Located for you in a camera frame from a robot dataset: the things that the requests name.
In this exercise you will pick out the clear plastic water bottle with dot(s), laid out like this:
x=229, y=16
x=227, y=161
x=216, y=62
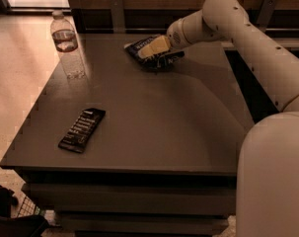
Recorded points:
x=66, y=44

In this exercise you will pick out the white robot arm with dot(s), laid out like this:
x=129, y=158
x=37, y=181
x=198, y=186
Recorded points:
x=267, y=187

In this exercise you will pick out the left grey metal bracket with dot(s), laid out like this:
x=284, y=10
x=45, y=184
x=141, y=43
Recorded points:
x=118, y=20

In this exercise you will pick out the black rxbar chocolate bar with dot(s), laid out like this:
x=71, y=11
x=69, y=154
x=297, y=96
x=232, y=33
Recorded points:
x=78, y=135

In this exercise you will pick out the blue chip bag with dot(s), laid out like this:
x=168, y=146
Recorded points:
x=158, y=62

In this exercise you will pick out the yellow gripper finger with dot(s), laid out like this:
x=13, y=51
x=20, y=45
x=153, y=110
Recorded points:
x=152, y=46

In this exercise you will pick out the grey drawer cabinet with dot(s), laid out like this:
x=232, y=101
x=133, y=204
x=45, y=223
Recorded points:
x=162, y=161

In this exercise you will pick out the grey metal bracket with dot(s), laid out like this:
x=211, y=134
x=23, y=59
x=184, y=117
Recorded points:
x=265, y=13
x=118, y=20

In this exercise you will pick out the right grey metal bracket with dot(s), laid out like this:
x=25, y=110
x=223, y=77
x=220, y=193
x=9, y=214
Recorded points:
x=265, y=13

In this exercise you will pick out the wire basket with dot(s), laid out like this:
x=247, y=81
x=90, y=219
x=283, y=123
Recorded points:
x=28, y=208

